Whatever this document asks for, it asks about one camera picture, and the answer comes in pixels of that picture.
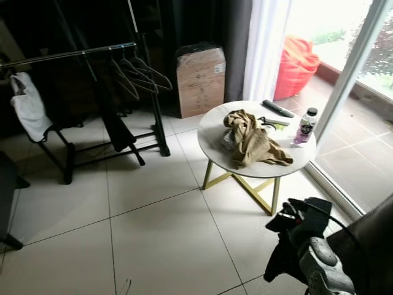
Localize black glasses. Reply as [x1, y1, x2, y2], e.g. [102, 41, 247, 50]
[258, 117, 289, 133]

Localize tan garment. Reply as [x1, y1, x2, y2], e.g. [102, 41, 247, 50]
[222, 109, 294, 170]

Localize black chrome clothes rack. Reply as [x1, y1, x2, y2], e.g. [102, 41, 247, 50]
[0, 0, 173, 185]

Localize long black garment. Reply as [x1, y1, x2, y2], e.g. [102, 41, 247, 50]
[86, 55, 139, 154]

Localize white sheer curtain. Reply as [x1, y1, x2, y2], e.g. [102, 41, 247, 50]
[243, 0, 292, 102]

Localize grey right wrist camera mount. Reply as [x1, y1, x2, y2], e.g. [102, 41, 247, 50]
[294, 197, 333, 243]

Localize black remote control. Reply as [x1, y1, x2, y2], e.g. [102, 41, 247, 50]
[262, 100, 295, 119]

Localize red beanbag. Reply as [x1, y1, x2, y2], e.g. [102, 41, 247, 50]
[273, 35, 321, 101]

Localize dark grey curtain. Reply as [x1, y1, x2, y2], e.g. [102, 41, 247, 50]
[221, 0, 254, 102]

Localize white sleeveless vest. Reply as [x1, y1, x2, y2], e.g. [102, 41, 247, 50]
[9, 73, 53, 143]

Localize round white table gold legs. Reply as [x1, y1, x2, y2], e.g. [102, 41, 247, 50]
[196, 100, 317, 216]

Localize grey clothes hanger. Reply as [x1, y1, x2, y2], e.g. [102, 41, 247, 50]
[120, 52, 157, 94]
[111, 52, 141, 102]
[132, 52, 174, 92]

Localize wrapped cardboard box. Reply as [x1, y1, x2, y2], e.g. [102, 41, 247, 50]
[176, 43, 227, 119]

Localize white sliding door frame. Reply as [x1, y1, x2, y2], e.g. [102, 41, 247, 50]
[304, 0, 393, 219]

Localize purple drink bottle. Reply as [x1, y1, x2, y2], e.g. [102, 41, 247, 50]
[294, 108, 319, 147]

